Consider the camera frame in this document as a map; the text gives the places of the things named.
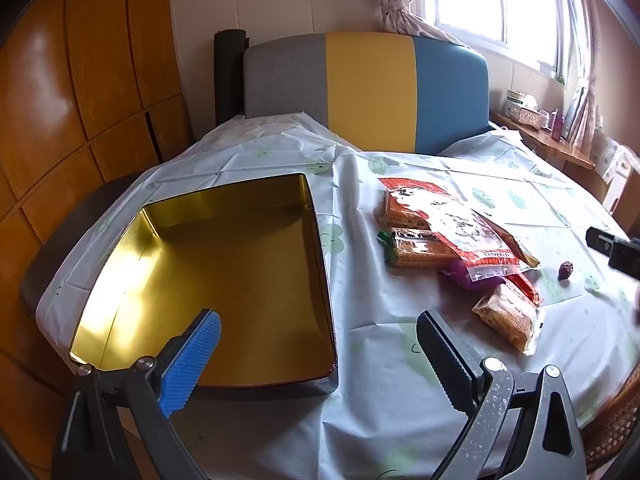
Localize pale floral curtain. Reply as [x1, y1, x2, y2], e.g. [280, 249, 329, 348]
[547, 0, 606, 146]
[362, 0, 471, 48]

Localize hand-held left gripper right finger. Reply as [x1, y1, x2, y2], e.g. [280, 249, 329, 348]
[416, 310, 588, 480]

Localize white printed tablecloth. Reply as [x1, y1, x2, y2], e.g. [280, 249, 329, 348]
[37, 111, 640, 480]

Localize wooden wardrobe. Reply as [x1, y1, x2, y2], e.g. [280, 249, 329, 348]
[0, 0, 198, 471]

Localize green tissue box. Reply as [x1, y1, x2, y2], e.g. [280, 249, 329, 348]
[504, 89, 540, 111]

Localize small red snack packet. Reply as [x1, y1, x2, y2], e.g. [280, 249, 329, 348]
[502, 271, 542, 306]

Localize wooden side desk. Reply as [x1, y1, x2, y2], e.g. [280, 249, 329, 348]
[490, 110, 611, 201]

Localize clear cracker packet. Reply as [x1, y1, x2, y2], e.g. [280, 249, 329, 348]
[377, 190, 431, 228]

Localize white patterned chair cover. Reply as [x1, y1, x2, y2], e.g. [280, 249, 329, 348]
[592, 132, 640, 221]

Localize purple snack packet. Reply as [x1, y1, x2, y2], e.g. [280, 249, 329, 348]
[440, 257, 506, 291]

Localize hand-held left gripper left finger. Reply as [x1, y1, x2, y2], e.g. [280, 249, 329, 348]
[50, 308, 223, 480]

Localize orange rice cracker packet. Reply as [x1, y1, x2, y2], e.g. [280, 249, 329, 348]
[472, 280, 546, 356]

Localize green-edged cracker packet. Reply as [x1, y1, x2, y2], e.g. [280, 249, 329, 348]
[377, 227, 458, 268]

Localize large red snack bag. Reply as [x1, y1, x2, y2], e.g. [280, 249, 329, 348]
[377, 177, 541, 281]

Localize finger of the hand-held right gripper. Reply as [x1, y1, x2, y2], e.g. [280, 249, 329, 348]
[608, 240, 640, 279]
[586, 226, 618, 256]

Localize window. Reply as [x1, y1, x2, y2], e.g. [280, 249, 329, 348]
[425, 0, 591, 76]

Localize tissue box on shelf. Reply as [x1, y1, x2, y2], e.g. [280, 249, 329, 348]
[507, 106, 552, 128]

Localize wicker chair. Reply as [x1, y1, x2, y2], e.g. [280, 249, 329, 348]
[580, 360, 640, 476]

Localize gold metal tin box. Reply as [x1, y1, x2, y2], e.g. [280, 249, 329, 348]
[66, 172, 340, 397]

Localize grey yellow blue chair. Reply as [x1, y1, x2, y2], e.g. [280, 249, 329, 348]
[242, 31, 490, 156]

